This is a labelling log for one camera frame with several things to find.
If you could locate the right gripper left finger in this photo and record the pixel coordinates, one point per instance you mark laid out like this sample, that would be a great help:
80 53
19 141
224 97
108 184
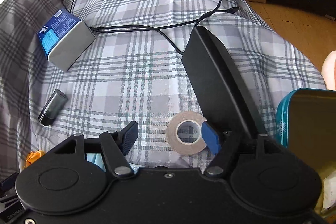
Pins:
115 146

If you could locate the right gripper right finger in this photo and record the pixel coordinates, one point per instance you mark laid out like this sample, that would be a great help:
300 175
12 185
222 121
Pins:
224 147

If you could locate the beige tape roll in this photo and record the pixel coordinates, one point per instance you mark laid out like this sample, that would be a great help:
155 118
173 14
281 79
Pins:
184 133

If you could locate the dark glass bottle black cap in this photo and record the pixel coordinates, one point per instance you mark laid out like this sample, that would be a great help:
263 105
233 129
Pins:
52 108

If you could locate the light blue face mask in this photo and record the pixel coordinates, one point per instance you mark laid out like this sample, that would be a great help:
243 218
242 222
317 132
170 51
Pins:
97 159

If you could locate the teal gold metal tin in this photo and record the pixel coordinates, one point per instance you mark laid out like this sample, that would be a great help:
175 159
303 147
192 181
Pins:
305 125

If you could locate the grey plaid sofa cover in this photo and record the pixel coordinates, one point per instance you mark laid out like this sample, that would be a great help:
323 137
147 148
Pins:
133 76

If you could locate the blue tissue pack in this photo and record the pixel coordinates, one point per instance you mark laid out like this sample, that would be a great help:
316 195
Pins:
64 38

